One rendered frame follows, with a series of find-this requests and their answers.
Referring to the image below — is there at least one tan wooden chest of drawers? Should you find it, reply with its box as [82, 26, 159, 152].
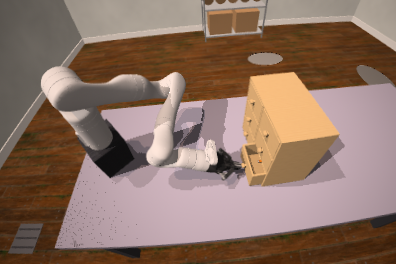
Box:
[249, 72, 340, 187]

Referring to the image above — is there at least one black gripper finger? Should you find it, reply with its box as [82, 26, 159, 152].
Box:
[217, 162, 242, 180]
[217, 148, 242, 165]

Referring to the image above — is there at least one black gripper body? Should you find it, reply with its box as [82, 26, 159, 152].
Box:
[205, 152, 227, 174]

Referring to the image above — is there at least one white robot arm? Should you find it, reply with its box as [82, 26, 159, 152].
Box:
[41, 66, 218, 172]

